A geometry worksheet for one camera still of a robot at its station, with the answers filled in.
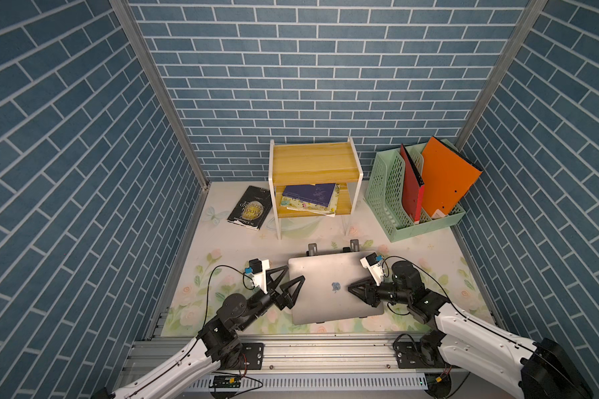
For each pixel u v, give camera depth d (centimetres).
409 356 73
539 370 41
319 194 94
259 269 63
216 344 58
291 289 62
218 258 96
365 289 72
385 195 97
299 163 83
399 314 71
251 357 74
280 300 64
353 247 94
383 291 71
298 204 91
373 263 72
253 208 109
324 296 81
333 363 73
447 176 91
